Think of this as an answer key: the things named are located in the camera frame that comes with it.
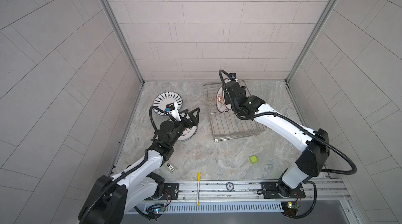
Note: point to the rearmost white plate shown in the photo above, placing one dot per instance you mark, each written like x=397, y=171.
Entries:
x=188, y=134

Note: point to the black striped white plate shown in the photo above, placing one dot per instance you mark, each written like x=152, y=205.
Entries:
x=167, y=98

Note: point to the green cube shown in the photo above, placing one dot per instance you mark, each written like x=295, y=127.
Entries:
x=253, y=159

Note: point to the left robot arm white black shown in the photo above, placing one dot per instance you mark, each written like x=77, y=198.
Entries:
x=111, y=198

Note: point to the round blue white token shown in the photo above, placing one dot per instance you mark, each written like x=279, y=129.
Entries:
x=229, y=186

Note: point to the left circuit board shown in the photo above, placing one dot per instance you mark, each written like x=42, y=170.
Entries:
x=156, y=210

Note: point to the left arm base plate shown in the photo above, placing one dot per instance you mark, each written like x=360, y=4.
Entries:
x=169, y=191

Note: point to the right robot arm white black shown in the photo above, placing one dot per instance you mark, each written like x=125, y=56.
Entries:
x=313, y=153

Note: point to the metal wire dish rack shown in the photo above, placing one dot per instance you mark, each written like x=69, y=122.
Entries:
x=226, y=126

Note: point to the yellow white pen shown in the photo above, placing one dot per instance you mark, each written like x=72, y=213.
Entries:
x=198, y=189

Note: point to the right circuit board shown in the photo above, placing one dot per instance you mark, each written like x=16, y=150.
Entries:
x=290, y=208

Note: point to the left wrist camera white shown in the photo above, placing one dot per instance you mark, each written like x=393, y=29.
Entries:
x=173, y=110

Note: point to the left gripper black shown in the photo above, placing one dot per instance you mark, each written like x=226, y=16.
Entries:
x=186, y=125

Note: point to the circuit board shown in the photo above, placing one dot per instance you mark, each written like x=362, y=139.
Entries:
x=156, y=210
x=290, y=208

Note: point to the black silver remote tool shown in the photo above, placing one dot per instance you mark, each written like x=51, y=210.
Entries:
x=170, y=167

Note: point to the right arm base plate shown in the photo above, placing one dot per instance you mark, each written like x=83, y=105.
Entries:
x=273, y=190

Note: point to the aluminium mounting rail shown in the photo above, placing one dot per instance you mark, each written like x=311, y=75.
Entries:
x=251, y=191

